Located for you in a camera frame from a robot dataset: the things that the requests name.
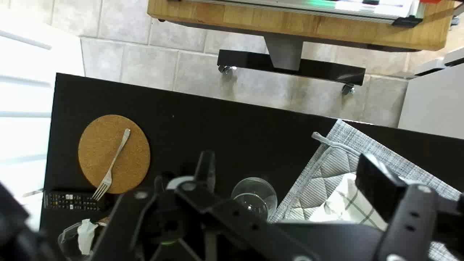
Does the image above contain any grey checkered placemat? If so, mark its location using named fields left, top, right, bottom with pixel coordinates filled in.
left=268, top=119, right=464, bottom=261

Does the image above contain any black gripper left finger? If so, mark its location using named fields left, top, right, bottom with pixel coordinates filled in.
left=194, top=151, right=216, bottom=192

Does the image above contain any black table base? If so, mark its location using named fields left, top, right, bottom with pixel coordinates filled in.
left=217, top=35, right=365, bottom=96

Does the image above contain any silver fork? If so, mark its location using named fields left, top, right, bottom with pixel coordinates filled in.
left=91, top=128, right=132, bottom=202

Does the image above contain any round cork coaster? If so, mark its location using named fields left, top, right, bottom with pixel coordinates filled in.
left=76, top=115, right=150, bottom=195

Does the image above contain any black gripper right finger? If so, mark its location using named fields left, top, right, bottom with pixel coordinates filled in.
left=355, top=154, right=407, bottom=221

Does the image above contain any white checkered dish towel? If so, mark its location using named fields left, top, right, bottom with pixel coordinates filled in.
left=282, top=173, right=387, bottom=231

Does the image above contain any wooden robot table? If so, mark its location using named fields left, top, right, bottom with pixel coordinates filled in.
left=146, top=0, right=453, bottom=51

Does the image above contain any black remote control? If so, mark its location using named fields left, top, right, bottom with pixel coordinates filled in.
left=43, top=192, right=105, bottom=212

